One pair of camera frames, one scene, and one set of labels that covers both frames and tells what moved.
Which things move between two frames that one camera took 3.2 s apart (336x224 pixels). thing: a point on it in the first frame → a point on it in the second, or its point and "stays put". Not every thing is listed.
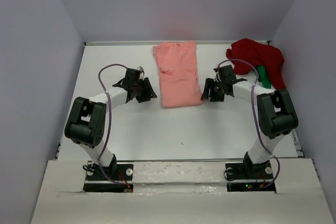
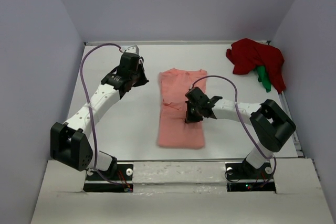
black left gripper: (150, 94) → (143, 80)
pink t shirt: (179, 82) → (173, 131)
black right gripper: (209, 84) → (189, 117)
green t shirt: (263, 76) stays put
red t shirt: (260, 54) stays put
